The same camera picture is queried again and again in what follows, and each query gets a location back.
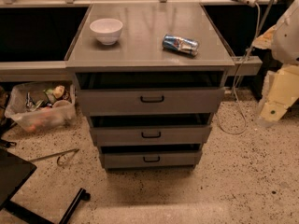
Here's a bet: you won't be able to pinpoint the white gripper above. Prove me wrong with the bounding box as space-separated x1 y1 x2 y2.
256 64 299 127

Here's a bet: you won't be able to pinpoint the crushed blue soda can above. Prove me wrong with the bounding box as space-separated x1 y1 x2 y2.
162 35 199 57

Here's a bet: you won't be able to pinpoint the metal tongs on floor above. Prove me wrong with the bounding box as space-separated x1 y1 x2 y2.
30 148 79 166

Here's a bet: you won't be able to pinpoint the white ceramic bowl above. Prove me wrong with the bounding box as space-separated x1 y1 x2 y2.
90 19 123 45

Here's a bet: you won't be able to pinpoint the black stand base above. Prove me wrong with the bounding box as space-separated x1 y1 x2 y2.
5 150 93 224

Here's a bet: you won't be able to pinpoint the grey drawer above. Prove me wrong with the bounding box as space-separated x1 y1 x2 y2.
90 125 211 147
100 150 202 169
77 89 224 116

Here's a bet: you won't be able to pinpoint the grey top drawer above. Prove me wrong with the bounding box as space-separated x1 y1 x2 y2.
77 89 224 116

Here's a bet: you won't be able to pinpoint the grey bottom drawer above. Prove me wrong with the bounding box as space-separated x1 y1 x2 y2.
100 150 202 169

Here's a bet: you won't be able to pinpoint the grey middle drawer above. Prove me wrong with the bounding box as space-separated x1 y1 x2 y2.
90 125 211 147

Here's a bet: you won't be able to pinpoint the clear plastic storage bin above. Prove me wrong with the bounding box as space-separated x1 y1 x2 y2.
5 81 76 132

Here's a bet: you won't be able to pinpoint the white cable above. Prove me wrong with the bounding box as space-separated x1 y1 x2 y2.
216 2 262 135

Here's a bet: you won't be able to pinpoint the grey drawer cabinet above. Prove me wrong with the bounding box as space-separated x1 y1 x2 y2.
66 2 234 156

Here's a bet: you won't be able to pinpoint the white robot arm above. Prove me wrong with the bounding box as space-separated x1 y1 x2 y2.
253 0 299 127

